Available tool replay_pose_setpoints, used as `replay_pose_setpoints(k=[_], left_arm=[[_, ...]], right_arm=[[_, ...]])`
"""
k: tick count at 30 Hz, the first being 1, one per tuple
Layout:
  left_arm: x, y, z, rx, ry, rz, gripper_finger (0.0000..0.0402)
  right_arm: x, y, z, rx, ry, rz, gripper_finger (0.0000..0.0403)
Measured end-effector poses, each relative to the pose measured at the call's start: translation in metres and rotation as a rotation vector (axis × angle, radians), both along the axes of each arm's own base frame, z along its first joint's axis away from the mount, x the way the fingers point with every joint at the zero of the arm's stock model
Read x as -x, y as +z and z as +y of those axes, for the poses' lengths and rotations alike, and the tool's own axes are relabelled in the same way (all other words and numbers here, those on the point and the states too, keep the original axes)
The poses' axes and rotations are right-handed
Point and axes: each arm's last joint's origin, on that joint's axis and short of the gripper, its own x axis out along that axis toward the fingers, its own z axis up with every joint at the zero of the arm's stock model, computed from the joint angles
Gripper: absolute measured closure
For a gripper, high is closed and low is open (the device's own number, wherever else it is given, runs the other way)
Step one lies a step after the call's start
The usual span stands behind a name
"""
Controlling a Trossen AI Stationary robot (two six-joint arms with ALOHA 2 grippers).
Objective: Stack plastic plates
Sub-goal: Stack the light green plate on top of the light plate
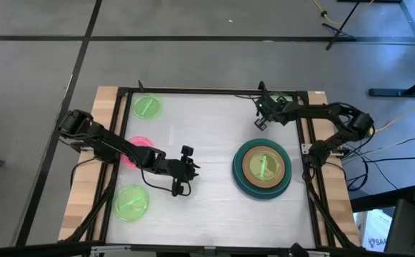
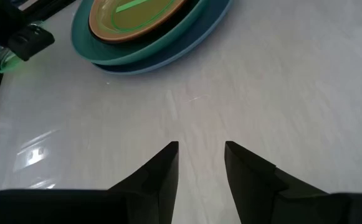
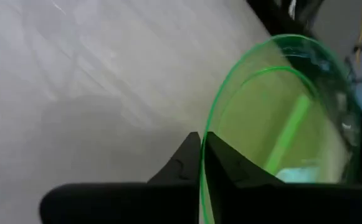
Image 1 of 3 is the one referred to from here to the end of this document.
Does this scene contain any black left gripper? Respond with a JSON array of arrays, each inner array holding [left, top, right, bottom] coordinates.
[[164, 156, 201, 196]]

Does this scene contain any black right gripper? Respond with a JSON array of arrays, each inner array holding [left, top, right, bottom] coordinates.
[[256, 99, 298, 125]]

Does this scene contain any clear green plastic plate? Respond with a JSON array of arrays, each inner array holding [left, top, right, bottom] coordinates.
[[114, 183, 150, 223], [246, 148, 283, 184], [132, 93, 163, 121]]

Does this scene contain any orange plastic plate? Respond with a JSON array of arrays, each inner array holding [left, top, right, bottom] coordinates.
[[241, 145, 287, 189]]

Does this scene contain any teal green plastic plate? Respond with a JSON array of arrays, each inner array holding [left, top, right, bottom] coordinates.
[[233, 138, 293, 194]]

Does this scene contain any clear pink plastic plate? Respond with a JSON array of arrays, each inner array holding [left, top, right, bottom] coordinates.
[[120, 135, 156, 171]]

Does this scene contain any teal blue plastic plate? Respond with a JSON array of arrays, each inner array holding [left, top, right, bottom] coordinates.
[[232, 149, 290, 201]]

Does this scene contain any black tripod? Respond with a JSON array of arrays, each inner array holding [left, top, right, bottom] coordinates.
[[321, 0, 361, 51]]

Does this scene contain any white cardboard box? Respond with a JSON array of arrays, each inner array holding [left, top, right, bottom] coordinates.
[[353, 208, 394, 253]]

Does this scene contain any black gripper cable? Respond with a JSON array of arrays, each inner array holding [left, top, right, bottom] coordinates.
[[139, 167, 193, 198]]

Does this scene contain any black aluminium table frame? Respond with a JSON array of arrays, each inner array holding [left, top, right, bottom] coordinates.
[[64, 80, 361, 257]]

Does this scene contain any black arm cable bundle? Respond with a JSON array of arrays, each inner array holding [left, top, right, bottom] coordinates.
[[64, 174, 117, 243], [301, 160, 358, 249]]

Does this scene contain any black floor cable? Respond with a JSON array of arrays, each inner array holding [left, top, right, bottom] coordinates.
[[346, 133, 415, 192]]

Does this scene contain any black table-level camera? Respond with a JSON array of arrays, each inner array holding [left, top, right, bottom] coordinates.
[[289, 242, 310, 257]]

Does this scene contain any pale yellow cable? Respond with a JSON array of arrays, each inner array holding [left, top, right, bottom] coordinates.
[[373, 98, 415, 135]]

